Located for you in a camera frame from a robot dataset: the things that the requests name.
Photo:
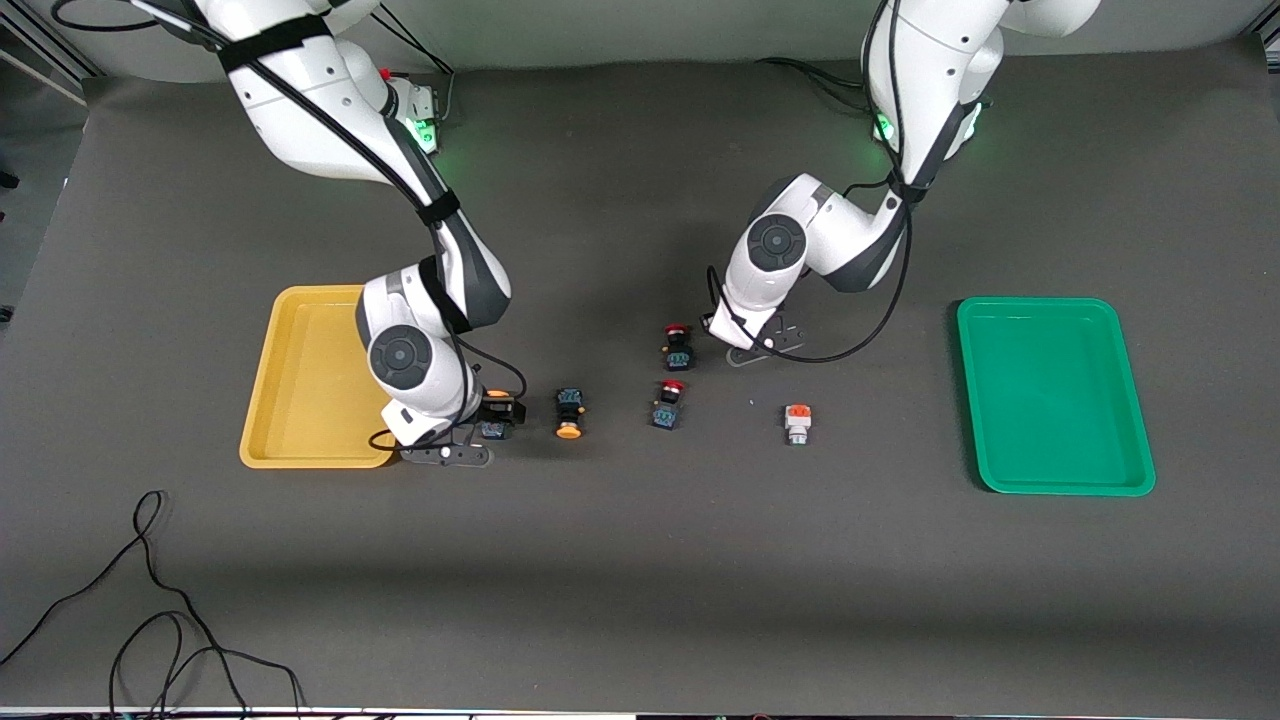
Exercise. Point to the green button with orange base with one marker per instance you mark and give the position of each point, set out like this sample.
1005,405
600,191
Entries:
797,423

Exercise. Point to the green plastic tray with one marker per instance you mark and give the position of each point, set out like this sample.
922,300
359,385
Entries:
1055,400

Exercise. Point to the yellow mushroom push button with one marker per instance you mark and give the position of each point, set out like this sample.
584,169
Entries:
569,412
496,410

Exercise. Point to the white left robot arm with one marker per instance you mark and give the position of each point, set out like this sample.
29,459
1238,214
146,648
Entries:
930,60

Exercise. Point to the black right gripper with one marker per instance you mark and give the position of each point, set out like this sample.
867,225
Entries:
497,409

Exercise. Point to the dark grey table mat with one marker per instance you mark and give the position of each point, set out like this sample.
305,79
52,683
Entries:
640,580

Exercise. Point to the yellow plastic tray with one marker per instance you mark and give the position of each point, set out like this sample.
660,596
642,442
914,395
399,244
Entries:
310,380

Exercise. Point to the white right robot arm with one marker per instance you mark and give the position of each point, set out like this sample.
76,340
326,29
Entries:
300,110

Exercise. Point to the aluminium frame rail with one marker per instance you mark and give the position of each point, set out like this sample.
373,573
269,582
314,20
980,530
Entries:
1272,45
40,60

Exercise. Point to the red mushroom push button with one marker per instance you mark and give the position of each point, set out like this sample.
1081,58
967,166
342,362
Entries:
677,347
668,405

